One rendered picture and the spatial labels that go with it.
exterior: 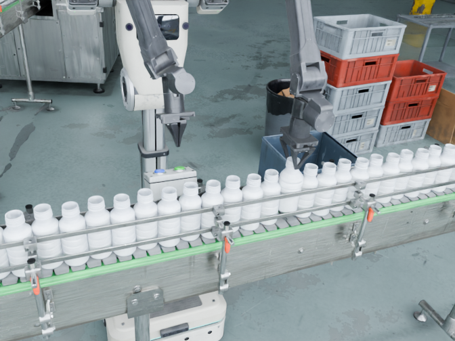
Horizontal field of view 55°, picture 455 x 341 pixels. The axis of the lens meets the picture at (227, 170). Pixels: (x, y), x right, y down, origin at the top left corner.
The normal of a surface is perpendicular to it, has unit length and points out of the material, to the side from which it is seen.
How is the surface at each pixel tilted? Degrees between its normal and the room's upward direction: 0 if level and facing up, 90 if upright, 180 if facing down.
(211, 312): 31
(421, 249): 0
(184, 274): 90
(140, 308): 90
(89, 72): 90
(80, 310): 90
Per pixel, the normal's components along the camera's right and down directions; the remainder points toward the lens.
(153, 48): 0.63, 0.55
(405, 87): 0.43, 0.49
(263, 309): 0.07, -0.86
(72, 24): 0.07, 0.52
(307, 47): 0.37, 0.02
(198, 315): 0.25, -0.47
